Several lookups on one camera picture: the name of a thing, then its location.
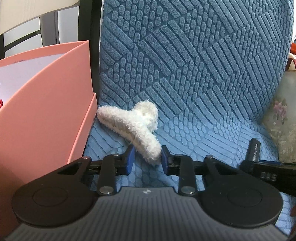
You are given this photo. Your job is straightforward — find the black cylindrical marker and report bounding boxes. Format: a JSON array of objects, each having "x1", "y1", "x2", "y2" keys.
[{"x1": 246, "y1": 138, "x2": 261, "y2": 162}]

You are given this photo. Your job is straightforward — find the white fluffy hair claw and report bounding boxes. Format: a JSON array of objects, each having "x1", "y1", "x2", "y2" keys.
[{"x1": 97, "y1": 100, "x2": 162, "y2": 166}]

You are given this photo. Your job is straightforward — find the floral lace cushion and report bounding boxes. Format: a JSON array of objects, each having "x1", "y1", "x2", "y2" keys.
[{"x1": 262, "y1": 71, "x2": 296, "y2": 163}]

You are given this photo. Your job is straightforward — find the pink cardboard box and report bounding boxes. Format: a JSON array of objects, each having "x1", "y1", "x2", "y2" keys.
[{"x1": 1, "y1": 41, "x2": 97, "y2": 236}]

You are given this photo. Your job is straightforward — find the blue textured sofa cover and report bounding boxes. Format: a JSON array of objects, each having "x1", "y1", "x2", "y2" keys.
[{"x1": 83, "y1": 0, "x2": 296, "y2": 236}]

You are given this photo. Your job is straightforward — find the cream red-trimmed garment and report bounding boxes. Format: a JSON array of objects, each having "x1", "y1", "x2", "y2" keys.
[{"x1": 285, "y1": 43, "x2": 296, "y2": 71}]

